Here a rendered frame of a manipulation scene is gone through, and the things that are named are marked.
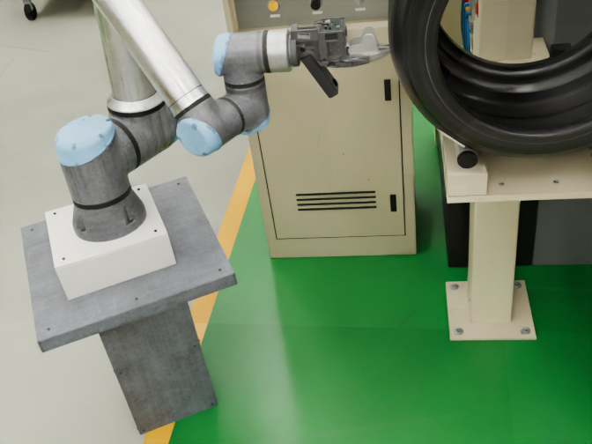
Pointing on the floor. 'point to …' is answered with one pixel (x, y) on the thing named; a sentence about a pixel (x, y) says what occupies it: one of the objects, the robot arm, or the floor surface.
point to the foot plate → (458, 328)
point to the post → (505, 257)
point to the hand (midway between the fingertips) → (387, 53)
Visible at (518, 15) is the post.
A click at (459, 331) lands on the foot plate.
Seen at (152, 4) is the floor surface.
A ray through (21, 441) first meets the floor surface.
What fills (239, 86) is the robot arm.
